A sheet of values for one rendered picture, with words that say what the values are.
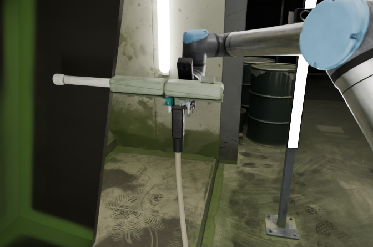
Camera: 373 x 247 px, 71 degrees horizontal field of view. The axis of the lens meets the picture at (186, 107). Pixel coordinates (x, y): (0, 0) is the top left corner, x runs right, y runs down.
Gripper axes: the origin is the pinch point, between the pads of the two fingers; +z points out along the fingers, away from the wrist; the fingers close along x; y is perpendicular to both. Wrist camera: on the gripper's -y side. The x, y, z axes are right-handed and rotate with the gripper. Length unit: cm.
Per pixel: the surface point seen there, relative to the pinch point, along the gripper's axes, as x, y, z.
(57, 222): 51, 60, -8
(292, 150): -55, 57, -82
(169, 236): 15, 112, -55
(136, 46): 74, 14, -174
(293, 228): -64, 114, -79
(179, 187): -1.3, 28.0, 0.8
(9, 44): 57, -11, -10
